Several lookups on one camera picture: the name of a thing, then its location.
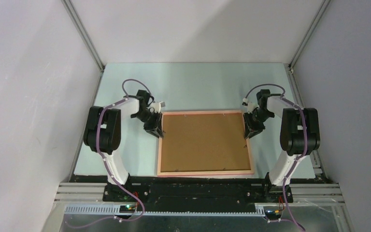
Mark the brown backing board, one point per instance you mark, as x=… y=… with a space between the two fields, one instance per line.
x=204 y=144

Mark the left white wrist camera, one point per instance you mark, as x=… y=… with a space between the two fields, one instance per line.
x=156 y=107

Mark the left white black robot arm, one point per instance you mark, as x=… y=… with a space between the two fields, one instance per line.
x=103 y=131

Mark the aluminium corner post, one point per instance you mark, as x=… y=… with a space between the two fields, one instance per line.
x=76 y=20
x=309 y=32

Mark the left aluminium corner post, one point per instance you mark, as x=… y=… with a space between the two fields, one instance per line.
x=76 y=20

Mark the right aluminium corner post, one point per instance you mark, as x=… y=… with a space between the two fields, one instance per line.
x=309 y=32

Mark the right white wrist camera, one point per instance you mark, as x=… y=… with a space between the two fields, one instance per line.
x=249 y=105

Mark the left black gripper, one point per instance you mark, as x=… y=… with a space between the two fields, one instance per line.
x=156 y=128

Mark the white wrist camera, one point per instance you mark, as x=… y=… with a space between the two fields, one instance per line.
x=156 y=107
x=249 y=105

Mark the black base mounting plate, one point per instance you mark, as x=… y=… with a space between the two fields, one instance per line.
x=146 y=189

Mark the aluminium front rail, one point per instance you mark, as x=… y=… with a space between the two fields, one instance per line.
x=87 y=199

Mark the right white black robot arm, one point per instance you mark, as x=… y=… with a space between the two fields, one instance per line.
x=299 y=134

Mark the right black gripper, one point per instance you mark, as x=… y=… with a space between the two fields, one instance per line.
x=251 y=129

